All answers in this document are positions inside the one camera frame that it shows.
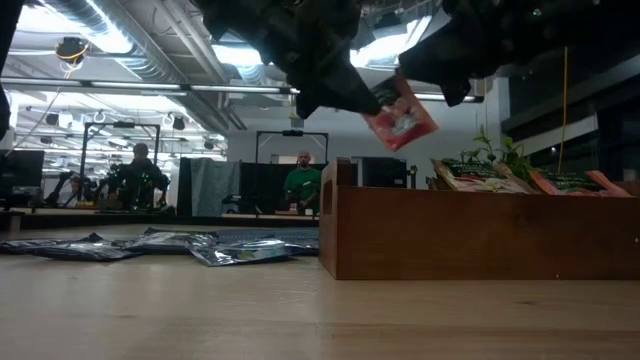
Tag person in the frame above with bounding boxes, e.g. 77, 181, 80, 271
107, 143, 170, 211
283, 151, 323, 216

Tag wooden three-compartment tray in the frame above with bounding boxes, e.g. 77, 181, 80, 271
318, 157, 640, 281

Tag orange peach tea packet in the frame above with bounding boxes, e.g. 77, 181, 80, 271
528, 169, 632, 198
362, 74, 440, 153

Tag black computer monitor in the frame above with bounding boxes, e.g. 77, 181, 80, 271
0, 149, 45, 209

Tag black screen panel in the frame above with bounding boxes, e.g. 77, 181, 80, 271
239, 162, 321, 216

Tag beige tea packet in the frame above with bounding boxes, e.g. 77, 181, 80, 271
432, 158, 539, 195

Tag blue-grey fabric cover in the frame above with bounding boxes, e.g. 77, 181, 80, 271
191, 157, 241, 217

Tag long ceiling light bar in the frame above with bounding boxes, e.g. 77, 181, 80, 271
0, 77, 485, 104

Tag black aluminium table frame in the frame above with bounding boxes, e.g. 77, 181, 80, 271
0, 207, 321, 230

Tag round dark blue woven mat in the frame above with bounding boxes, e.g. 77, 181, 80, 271
214, 227, 321, 246

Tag potted green artificial plant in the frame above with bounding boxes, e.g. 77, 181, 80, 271
459, 124, 535, 182

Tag silver ventilation duct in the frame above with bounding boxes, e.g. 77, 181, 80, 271
42, 0, 246, 131

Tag black yellow hanging cable reel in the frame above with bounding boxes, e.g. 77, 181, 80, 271
54, 35, 91, 66

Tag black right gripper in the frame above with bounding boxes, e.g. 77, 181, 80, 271
398, 0, 551, 108

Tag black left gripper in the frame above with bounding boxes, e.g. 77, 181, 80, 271
194, 0, 382, 120

